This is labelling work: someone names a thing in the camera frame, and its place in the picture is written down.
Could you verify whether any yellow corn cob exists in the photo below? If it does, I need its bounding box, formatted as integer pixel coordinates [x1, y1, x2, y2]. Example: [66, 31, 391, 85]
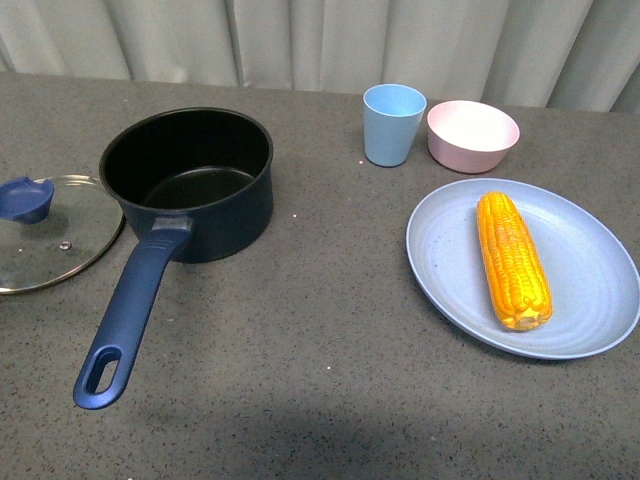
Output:
[476, 191, 553, 331]

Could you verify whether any glass pot lid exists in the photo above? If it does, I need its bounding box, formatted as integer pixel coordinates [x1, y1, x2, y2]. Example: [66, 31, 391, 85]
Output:
[1, 175, 124, 295]

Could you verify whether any dark blue saucepan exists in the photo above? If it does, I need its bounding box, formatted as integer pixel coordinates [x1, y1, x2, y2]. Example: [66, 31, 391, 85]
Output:
[73, 107, 274, 410]

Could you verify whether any light blue cup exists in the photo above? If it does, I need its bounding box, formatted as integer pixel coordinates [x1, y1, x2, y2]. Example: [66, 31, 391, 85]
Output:
[363, 84, 427, 168]

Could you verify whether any pink bowl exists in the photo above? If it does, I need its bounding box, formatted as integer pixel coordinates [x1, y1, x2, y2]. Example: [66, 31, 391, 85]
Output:
[427, 100, 520, 174]

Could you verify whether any light blue plate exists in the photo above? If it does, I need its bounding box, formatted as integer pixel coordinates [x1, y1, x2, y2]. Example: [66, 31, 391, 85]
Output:
[406, 178, 639, 360]

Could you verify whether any grey curtain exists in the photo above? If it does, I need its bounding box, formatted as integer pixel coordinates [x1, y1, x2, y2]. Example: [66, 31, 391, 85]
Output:
[1, 1, 639, 113]

